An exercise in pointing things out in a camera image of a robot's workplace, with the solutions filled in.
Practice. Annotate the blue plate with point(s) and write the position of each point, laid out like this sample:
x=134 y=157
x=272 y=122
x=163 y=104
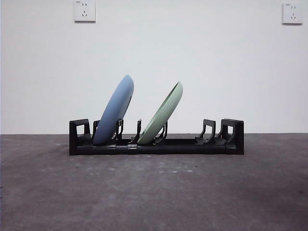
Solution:
x=113 y=113

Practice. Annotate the black plate rack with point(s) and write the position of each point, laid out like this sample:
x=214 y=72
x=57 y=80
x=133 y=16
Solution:
x=180 y=149

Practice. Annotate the white wall socket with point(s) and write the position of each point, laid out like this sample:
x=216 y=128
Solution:
x=84 y=10
x=292 y=13

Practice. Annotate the pale green plate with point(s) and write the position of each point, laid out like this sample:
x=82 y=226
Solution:
x=161 y=115

